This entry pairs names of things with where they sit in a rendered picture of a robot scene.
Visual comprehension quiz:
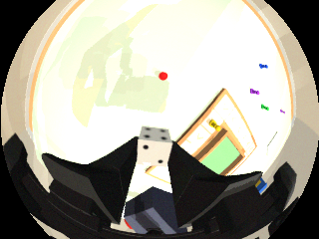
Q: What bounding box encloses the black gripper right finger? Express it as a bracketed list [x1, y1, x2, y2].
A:
[167, 140, 263, 228]

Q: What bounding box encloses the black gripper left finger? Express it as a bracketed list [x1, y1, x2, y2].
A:
[41, 136, 140, 226]

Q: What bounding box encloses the white die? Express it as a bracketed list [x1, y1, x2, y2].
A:
[137, 125, 171, 167]

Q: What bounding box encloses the green pawn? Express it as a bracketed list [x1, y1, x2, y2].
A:
[260, 104, 268, 111]

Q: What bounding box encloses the yellow game pawn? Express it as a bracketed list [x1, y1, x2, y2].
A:
[208, 119, 220, 131]

